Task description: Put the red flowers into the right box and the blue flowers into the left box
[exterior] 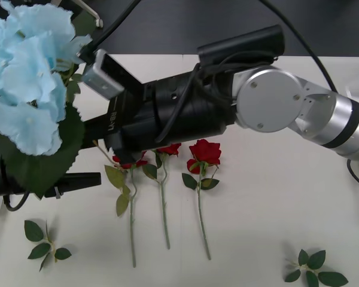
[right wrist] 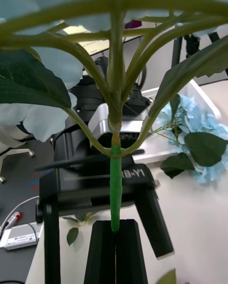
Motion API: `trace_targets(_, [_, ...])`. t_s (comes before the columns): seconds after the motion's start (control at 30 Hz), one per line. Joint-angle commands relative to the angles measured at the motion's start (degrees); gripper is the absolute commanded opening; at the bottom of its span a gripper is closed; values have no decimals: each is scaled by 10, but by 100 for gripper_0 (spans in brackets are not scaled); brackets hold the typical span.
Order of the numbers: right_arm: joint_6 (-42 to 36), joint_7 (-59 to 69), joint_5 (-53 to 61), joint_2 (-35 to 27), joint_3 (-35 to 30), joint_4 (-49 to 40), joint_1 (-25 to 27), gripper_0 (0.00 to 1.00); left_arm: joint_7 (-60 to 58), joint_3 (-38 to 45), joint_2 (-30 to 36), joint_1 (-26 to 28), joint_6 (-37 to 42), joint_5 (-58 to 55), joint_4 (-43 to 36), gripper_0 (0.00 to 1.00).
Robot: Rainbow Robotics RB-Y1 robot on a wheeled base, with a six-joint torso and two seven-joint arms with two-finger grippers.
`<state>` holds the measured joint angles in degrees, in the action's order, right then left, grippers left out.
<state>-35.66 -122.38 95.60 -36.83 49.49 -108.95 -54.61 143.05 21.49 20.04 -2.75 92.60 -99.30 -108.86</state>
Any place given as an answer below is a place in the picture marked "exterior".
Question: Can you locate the red rose with green stem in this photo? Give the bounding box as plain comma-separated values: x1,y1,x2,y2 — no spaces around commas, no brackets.
92,140,149,268
181,138,223,261
142,142,182,251

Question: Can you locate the pale blue flower green stem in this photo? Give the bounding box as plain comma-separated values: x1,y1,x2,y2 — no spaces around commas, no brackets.
0,0,97,200

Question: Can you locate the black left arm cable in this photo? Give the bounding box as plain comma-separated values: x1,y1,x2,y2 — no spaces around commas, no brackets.
2,191,31,212

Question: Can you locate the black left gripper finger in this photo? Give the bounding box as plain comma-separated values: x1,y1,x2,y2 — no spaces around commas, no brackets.
55,172,102,188
44,178,102,199

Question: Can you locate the loose green leaf twig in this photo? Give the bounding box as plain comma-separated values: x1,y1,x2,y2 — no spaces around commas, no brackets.
284,248,349,287
23,219,72,272
65,71,84,104

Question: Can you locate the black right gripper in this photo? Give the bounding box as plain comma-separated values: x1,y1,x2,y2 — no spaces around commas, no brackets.
78,81,164,170

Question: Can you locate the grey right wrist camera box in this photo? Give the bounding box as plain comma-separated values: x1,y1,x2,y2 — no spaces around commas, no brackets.
81,48,126,100

